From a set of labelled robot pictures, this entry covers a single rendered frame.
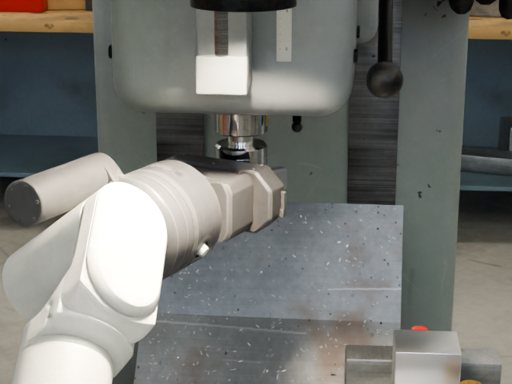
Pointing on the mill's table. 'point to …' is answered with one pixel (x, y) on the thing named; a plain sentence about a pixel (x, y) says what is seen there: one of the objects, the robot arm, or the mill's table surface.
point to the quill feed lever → (385, 58)
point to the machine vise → (475, 357)
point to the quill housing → (174, 71)
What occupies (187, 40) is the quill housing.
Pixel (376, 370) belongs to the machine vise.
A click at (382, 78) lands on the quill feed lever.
